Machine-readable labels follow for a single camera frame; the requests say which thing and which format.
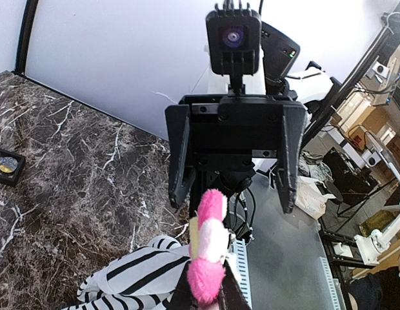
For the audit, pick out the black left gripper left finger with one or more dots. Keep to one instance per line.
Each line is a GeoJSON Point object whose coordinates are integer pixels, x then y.
{"type": "Point", "coordinates": [183, 298]}

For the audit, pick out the black left frame post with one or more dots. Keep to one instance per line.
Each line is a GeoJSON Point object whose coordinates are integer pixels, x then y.
{"type": "Point", "coordinates": [25, 35]}

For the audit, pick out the round yellow grey brooch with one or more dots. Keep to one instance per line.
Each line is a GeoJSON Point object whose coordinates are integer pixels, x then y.
{"type": "Point", "coordinates": [8, 164]}

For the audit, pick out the pink flower brooch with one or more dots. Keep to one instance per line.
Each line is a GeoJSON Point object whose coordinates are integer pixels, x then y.
{"type": "Point", "coordinates": [208, 247]}

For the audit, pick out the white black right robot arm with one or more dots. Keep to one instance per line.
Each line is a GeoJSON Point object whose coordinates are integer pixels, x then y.
{"type": "Point", "coordinates": [274, 77]}

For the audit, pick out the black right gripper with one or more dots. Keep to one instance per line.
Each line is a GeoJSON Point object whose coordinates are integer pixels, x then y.
{"type": "Point", "coordinates": [225, 133]}

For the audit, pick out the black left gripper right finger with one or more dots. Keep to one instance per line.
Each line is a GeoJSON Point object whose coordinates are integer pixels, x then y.
{"type": "Point", "coordinates": [230, 296]}

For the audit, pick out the black display box right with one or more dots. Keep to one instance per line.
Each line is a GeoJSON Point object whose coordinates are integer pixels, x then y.
{"type": "Point", "coordinates": [12, 179]}

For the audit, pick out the white slotted cable duct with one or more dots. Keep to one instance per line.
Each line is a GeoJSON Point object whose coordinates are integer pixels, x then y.
{"type": "Point", "coordinates": [272, 278]}

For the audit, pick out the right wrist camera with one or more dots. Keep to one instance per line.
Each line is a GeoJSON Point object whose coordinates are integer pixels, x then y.
{"type": "Point", "coordinates": [234, 41]}

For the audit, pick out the black white striped garment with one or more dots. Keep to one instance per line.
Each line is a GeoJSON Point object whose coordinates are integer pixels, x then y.
{"type": "Point", "coordinates": [146, 278]}

